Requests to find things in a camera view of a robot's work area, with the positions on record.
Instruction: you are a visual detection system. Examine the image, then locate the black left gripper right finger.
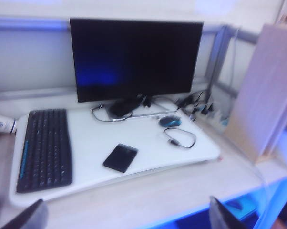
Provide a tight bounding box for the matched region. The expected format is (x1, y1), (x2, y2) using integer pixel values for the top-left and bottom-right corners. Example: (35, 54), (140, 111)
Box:
(209, 195), (249, 229)

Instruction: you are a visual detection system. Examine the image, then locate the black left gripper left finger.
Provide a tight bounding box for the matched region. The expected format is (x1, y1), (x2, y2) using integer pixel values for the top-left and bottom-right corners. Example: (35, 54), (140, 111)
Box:
(0, 198), (49, 229)

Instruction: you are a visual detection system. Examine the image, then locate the black hard drive data cable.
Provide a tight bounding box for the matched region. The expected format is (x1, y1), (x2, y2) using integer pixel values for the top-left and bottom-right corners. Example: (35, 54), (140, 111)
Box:
(163, 127), (197, 149)

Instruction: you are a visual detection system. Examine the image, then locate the dark blue portable hard drive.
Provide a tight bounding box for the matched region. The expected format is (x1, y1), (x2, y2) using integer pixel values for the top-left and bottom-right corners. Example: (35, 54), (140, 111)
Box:
(102, 143), (139, 173)

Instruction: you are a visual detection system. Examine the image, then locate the black computer keyboard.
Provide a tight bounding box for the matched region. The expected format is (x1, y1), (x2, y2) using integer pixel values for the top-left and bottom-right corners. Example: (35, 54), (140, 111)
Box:
(16, 108), (73, 194)

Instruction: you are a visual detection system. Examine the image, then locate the white power strip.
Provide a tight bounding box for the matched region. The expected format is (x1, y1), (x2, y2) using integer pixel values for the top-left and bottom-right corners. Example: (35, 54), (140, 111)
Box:
(188, 107), (230, 133)

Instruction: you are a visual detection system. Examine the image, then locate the white desk riser board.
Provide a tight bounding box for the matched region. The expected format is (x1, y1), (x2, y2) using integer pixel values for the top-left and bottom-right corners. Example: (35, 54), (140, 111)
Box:
(9, 101), (220, 208)

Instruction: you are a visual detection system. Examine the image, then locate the white paper cup blue logo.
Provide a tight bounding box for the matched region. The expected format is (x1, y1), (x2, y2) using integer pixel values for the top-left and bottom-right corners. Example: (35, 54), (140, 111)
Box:
(0, 114), (18, 135)

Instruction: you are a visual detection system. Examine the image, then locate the blue and black mouse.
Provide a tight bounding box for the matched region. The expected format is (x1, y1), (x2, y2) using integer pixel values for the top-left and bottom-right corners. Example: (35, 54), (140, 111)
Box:
(158, 115), (183, 127)

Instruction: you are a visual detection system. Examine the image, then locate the light wooden board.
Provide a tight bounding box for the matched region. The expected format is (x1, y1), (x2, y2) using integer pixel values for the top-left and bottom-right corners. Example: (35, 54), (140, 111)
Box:
(225, 22), (287, 163)

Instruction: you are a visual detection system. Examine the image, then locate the silver monitor stand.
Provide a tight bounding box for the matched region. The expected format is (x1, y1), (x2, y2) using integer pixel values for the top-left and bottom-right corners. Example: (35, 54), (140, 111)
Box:
(107, 97), (180, 123)

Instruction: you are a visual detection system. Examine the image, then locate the wide aluminium framed partition panel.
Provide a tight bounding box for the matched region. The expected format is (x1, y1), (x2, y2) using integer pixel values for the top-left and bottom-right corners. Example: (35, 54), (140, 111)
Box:
(0, 15), (220, 101)

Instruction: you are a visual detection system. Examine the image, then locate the narrow aluminium framed partition panel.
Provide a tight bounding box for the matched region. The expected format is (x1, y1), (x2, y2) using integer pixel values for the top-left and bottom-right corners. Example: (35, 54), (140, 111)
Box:
(205, 23), (261, 101)

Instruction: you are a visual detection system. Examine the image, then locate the black computer monitor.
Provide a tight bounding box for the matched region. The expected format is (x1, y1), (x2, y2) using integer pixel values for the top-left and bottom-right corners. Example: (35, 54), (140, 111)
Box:
(69, 18), (204, 104)

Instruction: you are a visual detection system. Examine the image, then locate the black power cable bunch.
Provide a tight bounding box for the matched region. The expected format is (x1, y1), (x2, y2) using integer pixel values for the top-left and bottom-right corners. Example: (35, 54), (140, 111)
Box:
(175, 90), (217, 117)

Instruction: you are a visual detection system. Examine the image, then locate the thin black looped cable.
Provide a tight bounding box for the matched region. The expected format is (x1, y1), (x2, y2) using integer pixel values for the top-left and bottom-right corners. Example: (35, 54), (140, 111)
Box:
(91, 104), (134, 123)

